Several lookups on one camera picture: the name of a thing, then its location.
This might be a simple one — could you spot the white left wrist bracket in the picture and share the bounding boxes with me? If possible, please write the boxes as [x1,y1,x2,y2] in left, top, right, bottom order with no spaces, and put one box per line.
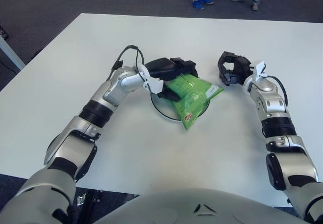
[137,64,165,96]

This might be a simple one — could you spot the black floor object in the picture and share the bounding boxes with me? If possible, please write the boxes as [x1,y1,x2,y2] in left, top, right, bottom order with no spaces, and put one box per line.
[0,24,10,39]

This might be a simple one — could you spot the white plate black rim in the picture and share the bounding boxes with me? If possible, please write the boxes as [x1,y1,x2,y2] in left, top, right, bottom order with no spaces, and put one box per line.
[150,91,211,121]

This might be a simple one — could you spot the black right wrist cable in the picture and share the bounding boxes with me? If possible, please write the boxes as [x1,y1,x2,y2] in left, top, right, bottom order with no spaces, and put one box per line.
[266,75,288,106]

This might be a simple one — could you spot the white desk leg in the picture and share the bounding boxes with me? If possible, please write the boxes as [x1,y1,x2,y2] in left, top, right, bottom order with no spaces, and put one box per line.
[0,36,26,71]

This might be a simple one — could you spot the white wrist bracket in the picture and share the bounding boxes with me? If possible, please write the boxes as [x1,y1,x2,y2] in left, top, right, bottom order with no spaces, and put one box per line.
[137,64,165,96]
[249,61,267,82]

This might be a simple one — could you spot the grey robot torso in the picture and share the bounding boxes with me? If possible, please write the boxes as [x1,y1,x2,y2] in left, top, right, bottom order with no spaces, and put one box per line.
[93,187,308,224]

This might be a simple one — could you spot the green snack bag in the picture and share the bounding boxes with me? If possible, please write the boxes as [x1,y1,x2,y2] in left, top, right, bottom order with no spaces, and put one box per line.
[165,74,225,132]

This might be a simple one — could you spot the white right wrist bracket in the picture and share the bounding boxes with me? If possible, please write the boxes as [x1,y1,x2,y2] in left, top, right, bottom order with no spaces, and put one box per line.
[249,61,267,82]

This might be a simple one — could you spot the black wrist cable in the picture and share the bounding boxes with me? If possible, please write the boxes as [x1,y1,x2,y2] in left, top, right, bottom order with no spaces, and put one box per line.
[110,44,152,93]
[266,75,288,106]

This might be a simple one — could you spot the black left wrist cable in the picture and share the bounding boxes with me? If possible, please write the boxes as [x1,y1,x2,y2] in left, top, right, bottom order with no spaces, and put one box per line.
[110,44,152,93]

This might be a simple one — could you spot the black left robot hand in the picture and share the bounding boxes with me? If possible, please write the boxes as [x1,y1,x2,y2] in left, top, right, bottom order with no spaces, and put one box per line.
[145,57,199,102]

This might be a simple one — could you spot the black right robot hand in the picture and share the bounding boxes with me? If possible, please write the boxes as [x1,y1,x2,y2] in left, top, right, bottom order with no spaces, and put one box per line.
[217,51,252,86]

